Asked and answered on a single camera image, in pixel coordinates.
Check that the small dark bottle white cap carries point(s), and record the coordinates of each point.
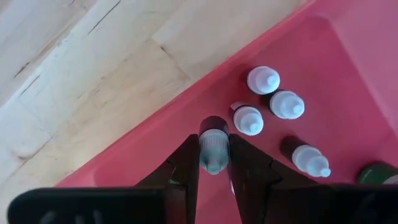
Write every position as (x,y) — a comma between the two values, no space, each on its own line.
(262,80)
(287,105)
(308,158)
(214,146)

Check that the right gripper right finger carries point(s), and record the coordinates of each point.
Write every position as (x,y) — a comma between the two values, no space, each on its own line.
(255,180)

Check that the small dark bottle red label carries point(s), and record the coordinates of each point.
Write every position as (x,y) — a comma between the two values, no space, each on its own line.
(248,120)

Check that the large green food coloring bottle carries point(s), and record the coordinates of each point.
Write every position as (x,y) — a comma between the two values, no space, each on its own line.
(377,174)

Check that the pink translucent plastic bin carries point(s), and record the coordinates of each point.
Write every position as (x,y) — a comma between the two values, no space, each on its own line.
(311,56)

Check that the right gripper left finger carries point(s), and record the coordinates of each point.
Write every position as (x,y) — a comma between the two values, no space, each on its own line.
(180,180)

